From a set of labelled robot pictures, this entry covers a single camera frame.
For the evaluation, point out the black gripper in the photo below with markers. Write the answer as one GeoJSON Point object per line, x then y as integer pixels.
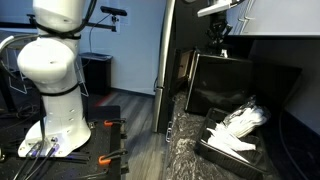
{"type": "Point", "coordinates": [219, 22]}

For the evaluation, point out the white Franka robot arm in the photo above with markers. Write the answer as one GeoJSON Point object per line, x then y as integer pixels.
{"type": "Point", "coordinates": [50, 63]}

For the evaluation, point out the black stainless microwave oven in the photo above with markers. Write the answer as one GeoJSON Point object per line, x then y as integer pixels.
{"type": "Point", "coordinates": [226, 83]}

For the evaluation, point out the white upper cabinets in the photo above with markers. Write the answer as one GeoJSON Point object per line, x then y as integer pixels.
{"type": "Point", "coordinates": [283, 16]}

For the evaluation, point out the clear bag of white cutlery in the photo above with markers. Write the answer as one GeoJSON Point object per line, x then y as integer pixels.
{"type": "Point", "coordinates": [248, 118]}

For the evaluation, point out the loose white wrapped cutlery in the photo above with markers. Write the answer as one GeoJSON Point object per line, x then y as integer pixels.
{"type": "Point", "coordinates": [226, 141]}

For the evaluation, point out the black plastic tray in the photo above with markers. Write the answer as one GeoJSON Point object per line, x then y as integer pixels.
{"type": "Point", "coordinates": [230, 160]}

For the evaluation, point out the black trash bin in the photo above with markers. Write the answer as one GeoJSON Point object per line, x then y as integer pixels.
{"type": "Point", "coordinates": [96, 73]}

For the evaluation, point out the orange black bar clamp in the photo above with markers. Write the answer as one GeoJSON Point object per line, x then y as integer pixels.
{"type": "Point", "coordinates": [108, 158]}
{"type": "Point", "coordinates": [113, 122]}

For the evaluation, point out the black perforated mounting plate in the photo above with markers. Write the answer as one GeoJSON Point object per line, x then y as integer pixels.
{"type": "Point", "coordinates": [106, 140]}

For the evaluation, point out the black camera on boom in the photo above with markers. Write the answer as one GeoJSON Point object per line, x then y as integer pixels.
{"type": "Point", "coordinates": [113, 10]}

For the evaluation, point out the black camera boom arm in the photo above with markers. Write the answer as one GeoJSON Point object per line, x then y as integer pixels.
{"type": "Point", "coordinates": [100, 25]}

